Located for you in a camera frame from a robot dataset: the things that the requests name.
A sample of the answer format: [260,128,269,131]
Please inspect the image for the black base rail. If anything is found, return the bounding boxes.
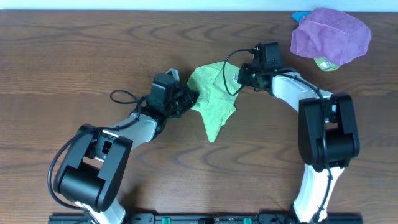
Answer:
[48,213,364,224]

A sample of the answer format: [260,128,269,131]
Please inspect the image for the black right camera cable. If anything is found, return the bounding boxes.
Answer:
[222,48,334,223]

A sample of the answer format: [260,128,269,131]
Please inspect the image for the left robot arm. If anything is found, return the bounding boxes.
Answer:
[47,84,200,223]

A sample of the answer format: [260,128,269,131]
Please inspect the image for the light green cloth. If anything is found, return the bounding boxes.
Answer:
[187,62,241,142]

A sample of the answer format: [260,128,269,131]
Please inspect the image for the blue cloth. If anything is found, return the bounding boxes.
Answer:
[292,11,311,23]

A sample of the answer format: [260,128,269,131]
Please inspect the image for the purple cloth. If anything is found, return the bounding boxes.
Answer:
[290,7,372,66]

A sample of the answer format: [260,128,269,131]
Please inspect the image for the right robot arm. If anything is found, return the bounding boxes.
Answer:
[237,63,360,223]

